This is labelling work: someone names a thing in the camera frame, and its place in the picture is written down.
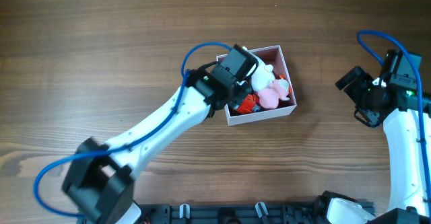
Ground red toy fire truck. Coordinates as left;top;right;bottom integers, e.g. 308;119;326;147
232;94;261;114

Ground white plush duck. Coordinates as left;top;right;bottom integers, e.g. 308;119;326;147
250;56;275;91

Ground white box pink interior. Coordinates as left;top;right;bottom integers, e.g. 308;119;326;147
224;45;297;126

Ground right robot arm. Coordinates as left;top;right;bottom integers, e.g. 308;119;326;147
312;50;430;223

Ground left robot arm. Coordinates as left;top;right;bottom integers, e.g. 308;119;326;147
62;45;261;223

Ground left blue cable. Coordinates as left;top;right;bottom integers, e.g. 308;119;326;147
32;42;233;219

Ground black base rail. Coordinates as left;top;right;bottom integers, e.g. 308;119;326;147
84;200;376;224

